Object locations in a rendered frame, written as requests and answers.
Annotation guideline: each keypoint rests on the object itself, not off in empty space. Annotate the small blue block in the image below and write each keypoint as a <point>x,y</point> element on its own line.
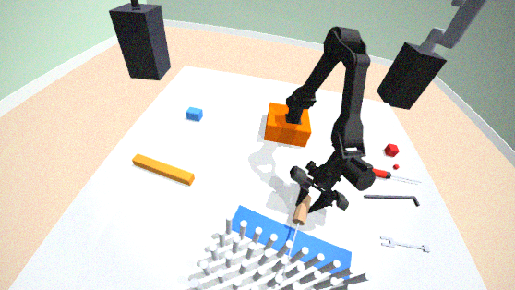
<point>194,114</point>

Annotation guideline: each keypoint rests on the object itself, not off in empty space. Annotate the blue tape strip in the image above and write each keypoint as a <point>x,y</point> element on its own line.
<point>285,233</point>

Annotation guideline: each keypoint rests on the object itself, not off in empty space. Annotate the red-handled screwdriver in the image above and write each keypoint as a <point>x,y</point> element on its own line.
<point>387,175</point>

